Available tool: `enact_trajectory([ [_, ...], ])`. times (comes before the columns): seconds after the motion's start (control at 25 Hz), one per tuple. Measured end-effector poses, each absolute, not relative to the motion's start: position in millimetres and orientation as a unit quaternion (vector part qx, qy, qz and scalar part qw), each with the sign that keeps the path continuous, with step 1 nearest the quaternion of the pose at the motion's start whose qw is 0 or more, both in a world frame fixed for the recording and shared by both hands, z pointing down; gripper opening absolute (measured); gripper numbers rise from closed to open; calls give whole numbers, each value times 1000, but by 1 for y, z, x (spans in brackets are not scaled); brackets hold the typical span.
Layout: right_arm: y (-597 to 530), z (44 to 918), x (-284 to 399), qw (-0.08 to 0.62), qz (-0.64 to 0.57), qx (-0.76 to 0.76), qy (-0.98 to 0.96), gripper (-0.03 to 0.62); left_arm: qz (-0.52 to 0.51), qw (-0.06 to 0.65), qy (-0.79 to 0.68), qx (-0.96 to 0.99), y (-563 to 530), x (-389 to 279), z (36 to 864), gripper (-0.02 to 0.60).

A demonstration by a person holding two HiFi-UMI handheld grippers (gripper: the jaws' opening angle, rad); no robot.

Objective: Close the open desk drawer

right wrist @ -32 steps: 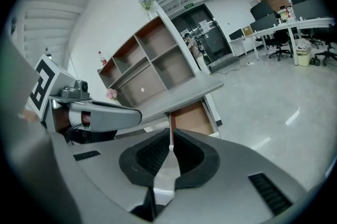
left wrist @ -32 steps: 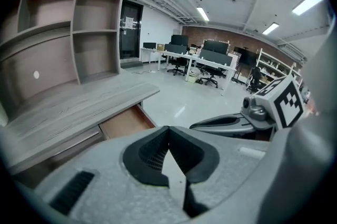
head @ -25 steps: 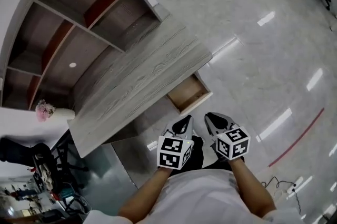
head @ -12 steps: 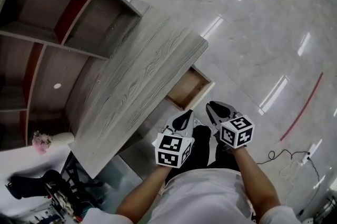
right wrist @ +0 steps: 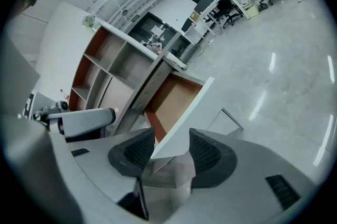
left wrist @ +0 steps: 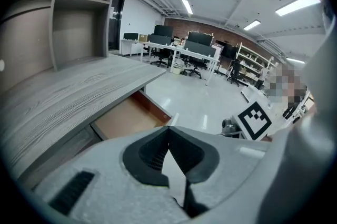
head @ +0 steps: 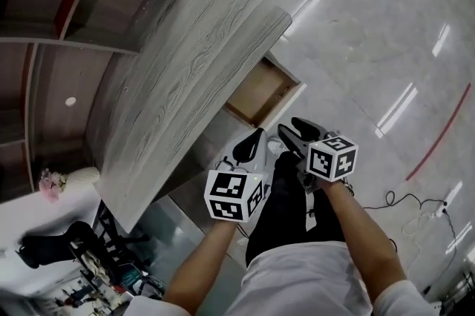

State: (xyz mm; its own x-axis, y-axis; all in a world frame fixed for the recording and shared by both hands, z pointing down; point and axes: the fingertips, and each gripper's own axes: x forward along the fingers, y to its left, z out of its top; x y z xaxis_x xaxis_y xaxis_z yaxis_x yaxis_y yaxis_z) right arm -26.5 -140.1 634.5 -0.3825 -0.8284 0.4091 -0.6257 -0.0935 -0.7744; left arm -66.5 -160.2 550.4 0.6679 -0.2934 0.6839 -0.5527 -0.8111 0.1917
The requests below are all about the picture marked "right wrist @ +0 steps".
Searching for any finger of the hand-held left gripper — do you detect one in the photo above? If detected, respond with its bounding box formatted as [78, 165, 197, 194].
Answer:
[62, 107, 117, 139]

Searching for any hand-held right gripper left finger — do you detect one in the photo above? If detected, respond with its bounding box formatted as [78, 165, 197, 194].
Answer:
[67, 127, 156, 203]

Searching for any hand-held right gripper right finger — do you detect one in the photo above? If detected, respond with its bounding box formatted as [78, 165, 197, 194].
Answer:
[171, 128, 325, 224]

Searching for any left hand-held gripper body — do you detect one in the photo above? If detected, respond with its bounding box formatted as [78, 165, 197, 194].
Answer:
[18, 91, 70, 135]

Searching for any white drawer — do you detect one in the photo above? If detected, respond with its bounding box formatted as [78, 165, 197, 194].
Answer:
[143, 72, 215, 160]

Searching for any grey wooden bookshelf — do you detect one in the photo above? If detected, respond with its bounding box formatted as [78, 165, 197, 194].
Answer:
[68, 19, 190, 119]

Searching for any grey wooden desk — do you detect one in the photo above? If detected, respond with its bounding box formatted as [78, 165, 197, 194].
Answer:
[113, 32, 244, 189]

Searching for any black double door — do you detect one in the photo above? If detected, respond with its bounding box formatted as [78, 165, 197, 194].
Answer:
[127, 12, 180, 53]

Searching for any white paper notice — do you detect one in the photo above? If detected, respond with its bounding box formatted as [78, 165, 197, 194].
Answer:
[151, 25, 164, 37]

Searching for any small white table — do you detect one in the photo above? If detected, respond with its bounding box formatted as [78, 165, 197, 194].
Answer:
[184, 16, 215, 44]

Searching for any beige waste bin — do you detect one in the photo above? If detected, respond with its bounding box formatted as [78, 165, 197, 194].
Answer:
[240, 0, 260, 19]

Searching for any black power cable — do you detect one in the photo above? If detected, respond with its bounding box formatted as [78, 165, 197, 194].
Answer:
[188, 44, 209, 64]

